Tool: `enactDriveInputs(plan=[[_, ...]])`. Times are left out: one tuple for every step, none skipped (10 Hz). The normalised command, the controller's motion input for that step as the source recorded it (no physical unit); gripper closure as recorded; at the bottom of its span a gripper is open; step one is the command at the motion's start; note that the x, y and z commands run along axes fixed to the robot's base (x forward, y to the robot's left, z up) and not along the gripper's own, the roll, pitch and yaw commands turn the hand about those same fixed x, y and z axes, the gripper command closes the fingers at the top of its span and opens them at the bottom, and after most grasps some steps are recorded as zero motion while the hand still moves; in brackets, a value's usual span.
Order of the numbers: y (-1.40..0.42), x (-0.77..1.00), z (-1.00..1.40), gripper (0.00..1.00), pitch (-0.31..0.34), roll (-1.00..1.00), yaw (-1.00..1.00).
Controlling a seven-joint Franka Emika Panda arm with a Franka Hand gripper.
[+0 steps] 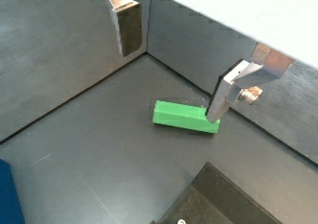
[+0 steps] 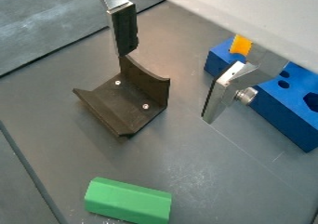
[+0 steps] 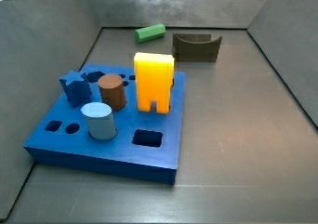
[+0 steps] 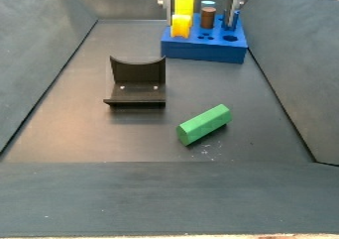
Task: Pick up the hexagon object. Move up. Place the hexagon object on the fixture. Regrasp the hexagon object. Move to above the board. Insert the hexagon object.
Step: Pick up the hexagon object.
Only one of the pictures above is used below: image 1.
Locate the green hexagon block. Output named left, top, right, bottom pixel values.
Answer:
left=153, top=100, right=221, bottom=134

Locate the blue shape sorter board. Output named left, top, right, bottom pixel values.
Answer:
left=0, top=159, right=26, bottom=224

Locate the black curved cradle block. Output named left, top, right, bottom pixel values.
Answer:
left=150, top=162, right=282, bottom=224

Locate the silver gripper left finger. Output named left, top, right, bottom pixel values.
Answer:
left=106, top=0, right=142, bottom=57

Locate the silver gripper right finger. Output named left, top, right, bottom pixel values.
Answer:
left=205, top=43, right=294, bottom=123

